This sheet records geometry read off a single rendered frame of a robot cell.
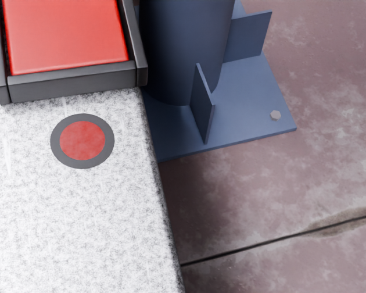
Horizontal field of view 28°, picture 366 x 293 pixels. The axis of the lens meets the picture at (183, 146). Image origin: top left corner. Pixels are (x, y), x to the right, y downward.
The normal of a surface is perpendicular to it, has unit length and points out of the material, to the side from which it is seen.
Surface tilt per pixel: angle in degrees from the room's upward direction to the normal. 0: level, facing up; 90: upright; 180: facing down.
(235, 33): 90
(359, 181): 0
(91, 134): 0
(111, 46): 0
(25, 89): 90
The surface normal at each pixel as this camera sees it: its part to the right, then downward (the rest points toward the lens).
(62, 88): 0.21, 0.85
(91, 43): 0.07, -0.50
